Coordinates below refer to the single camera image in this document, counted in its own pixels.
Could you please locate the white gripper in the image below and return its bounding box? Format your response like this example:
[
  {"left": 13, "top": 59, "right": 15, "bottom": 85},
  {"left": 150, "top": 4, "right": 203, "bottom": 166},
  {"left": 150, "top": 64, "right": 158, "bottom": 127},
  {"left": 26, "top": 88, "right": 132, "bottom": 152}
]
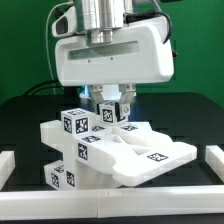
[{"left": 55, "top": 17, "right": 174, "bottom": 117}]

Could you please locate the white tagged cube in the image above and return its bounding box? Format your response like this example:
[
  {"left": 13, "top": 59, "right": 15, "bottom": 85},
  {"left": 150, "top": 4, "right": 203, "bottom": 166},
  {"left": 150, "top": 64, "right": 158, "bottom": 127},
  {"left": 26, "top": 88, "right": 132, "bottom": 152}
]
[
  {"left": 99, "top": 101, "right": 126, "bottom": 125},
  {"left": 61, "top": 108, "right": 90, "bottom": 136}
]

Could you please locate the white chair back frame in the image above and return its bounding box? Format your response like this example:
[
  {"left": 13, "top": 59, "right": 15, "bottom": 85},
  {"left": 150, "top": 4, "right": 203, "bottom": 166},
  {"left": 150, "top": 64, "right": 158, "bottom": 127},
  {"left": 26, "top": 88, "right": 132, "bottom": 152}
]
[{"left": 40, "top": 120, "right": 197, "bottom": 187}]

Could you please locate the white chair seat block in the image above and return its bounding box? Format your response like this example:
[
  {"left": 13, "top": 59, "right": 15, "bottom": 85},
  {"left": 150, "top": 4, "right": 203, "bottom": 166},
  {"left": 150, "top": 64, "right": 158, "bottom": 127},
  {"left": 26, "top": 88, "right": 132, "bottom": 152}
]
[{"left": 64, "top": 153, "right": 121, "bottom": 190}]

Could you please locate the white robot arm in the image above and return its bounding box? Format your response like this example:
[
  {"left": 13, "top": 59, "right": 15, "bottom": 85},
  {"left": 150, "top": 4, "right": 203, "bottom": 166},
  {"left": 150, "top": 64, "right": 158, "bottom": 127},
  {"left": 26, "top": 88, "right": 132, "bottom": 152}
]
[{"left": 52, "top": 0, "right": 174, "bottom": 118}]

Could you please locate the black cable bundle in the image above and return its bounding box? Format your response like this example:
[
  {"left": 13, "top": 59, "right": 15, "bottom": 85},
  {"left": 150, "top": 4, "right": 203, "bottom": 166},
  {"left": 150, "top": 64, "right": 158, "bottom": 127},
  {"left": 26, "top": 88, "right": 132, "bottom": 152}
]
[{"left": 22, "top": 79, "right": 64, "bottom": 97}]

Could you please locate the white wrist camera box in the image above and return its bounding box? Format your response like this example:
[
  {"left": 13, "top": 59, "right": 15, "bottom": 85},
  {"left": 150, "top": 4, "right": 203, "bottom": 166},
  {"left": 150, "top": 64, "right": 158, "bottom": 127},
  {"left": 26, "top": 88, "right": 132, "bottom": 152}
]
[{"left": 52, "top": 6, "right": 77, "bottom": 38}]

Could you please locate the white cable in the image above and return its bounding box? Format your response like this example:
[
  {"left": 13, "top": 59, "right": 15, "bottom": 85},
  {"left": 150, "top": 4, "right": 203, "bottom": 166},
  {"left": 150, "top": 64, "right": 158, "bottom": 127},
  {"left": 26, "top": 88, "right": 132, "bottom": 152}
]
[{"left": 44, "top": 1, "right": 74, "bottom": 96}]

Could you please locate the white right wall bar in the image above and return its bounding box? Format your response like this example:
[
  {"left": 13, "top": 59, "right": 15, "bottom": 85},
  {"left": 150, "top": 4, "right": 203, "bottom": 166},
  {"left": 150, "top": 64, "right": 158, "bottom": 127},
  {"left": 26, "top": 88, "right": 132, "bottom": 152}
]
[{"left": 205, "top": 145, "right": 224, "bottom": 183}]

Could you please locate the white wall bar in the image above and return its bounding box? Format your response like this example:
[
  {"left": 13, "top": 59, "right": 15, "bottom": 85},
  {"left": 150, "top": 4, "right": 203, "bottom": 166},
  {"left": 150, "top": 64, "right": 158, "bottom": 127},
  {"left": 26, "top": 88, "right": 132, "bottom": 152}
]
[
  {"left": 205, "top": 145, "right": 224, "bottom": 183},
  {"left": 0, "top": 185, "right": 224, "bottom": 220},
  {"left": 0, "top": 151, "right": 15, "bottom": 190}
]

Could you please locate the white left wall bar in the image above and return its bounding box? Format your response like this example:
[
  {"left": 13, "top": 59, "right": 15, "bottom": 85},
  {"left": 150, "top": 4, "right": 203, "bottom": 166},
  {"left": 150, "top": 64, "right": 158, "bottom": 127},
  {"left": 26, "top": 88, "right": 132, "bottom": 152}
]
[{"left": 0, "top": 151, "right": 15, "bottom": 190}]

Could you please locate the white front wall bar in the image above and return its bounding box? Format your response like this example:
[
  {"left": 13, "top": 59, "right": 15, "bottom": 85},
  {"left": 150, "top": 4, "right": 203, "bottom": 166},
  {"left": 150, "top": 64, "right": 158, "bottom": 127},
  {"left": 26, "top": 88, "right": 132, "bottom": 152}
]
[{"left": 0, "top": 185, "right": 224, "bottom": 220}]

